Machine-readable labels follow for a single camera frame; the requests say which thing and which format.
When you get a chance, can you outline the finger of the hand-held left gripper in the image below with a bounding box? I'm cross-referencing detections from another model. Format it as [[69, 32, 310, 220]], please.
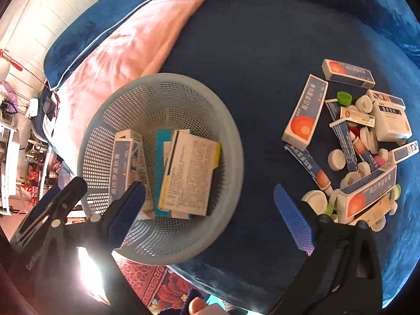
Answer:
[[7, 176, 89, 279]]

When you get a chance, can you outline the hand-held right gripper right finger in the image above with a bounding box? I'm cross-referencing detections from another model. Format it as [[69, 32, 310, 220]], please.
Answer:
[[272, 184, 384, 315]]

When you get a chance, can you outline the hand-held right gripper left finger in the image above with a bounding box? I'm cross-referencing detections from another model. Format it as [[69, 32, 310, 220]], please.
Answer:
[[66, 181, 155, 315]]

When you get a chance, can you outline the light blue perforated plastic basket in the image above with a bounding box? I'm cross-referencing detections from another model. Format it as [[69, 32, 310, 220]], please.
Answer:
[[77, 73, 244, 266]]

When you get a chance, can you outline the white blue medicine box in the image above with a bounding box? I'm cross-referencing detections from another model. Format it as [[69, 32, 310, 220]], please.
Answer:
[[110, 129, 155, 220]]

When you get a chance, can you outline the teal medicine box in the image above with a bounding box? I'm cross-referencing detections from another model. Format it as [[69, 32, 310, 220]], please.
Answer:
[[154, 129, 174, 218]]

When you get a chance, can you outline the white yellow-edged medicine box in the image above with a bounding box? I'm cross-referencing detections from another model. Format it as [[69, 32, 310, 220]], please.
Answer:
[[157, 129, 223, 218]]

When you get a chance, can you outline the white metal rack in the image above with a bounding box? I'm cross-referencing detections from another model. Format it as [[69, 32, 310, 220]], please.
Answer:
[[0, 118, 21, 217]]

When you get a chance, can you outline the long orange-circle ointment box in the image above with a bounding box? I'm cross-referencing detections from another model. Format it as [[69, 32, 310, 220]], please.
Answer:
[[337, 164, 398, 225]]

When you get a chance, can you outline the red patterned carpet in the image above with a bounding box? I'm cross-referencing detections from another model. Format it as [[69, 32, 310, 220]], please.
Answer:
[[120, 258, 214, 315]]

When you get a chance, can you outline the black tablet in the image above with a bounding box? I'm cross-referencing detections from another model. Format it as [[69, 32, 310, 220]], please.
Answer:
[[42, 98, 57, 120]]

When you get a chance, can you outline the narrow blue white box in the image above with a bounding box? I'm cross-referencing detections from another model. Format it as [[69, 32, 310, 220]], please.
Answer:
[[329, 118, 359, 173]]

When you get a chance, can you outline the orange white ointment tube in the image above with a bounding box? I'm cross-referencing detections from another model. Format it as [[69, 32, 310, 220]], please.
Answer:
[[351, 131, 373, 171]]

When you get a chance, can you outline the large orange-circle ointment box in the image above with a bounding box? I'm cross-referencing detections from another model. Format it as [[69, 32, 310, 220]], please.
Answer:
[[281, 74, 329, 152]]

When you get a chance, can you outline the cream small medicine box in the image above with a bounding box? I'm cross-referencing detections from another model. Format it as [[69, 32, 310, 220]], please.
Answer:
[[340, 106, 376, 128]]

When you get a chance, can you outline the white square medicine box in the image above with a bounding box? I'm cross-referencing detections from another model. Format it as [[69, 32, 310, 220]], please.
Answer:
[[372, 107, 413, 142]]

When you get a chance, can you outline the blue plush bedsheet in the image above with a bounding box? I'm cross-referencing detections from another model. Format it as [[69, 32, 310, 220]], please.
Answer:
[[154, 0, 420, 309]]

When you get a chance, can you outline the pink plush blanket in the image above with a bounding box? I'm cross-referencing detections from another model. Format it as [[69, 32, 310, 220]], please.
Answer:
[[49, 0, 218, 171]]

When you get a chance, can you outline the white box with blue stripe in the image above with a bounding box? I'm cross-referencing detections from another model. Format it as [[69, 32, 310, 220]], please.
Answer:
[[367, 89, 406, 110]]

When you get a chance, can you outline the blue pillow with white piping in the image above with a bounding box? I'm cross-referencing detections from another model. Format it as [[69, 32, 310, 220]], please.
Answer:
[[44, 0, 159, 91]]

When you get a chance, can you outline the small orange-circle ointment box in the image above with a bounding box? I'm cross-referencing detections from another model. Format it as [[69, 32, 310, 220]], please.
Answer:
[[321, 58, 376, 89]]

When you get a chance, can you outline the white tufted headboard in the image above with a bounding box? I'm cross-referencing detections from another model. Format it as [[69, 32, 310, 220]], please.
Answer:
[[0, 0, 120, 82]]

